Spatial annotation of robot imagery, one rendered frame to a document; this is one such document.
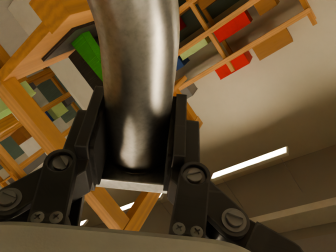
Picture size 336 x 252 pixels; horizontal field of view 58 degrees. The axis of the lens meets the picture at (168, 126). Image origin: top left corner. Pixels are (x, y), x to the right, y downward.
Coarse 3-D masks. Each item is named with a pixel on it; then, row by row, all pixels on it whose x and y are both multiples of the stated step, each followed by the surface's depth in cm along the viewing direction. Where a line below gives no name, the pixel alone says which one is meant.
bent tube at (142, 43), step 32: (96, 0) 9; (128, 0) 9; (160, 0) 9; (128, 32) 10; (160, 32) 10; (128, 64) 10; (160, 64) 11; (128, 96) 12; (160, 96) 12; (128, 128) 13; (160, 128) 13; (128, 160) 14; (160, 160) 15; (160, 192) 15
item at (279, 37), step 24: (192, 0) 508; (264, 0) 479; (216, 24) 512; (240, 24) 508; (288, 24) 472; (312, 24) 464; (192, 48) 556; (216, 48) 535; (240, 48) 519; (264, 48) 512; (216, 72) 562
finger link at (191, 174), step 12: (180, 168) 12; (192, 168) 12; (204, 168) 12; (180, 180) 11; (192, 180) 12; (204, 180) 12; (180, 192) 11; (192, 192) 11; (204, 192) 11; (180, 204) 11; (192, 204) 11; (204, 204) 11; (180, 216) 10; (192, 216) 10; (204, 216) 10; (180, 228) 10; (192, 228) 10; (204, 228) 10
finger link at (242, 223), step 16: (176, 96) 14; (176, 112) 14; (176, 128) 13; (192, 128) 14; (176, 144) 12; (192, 144) 13; (176, 160) 12; (192, 160) 13; (176, 176) 12; (208, 208) 11; (224, 208) 11; (240, 208) 11; (208, 224) 12; (224, 224) 11; (240, 224) 11
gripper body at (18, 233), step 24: (0, 240) 9; (24, 240) 9; (48, 240) 9; (72, 240) 9; (96, 240) 9; (120, 240) 9; (144, 240) 9; (168, 240) 9; (192, 240) 9; (216, 240) 10
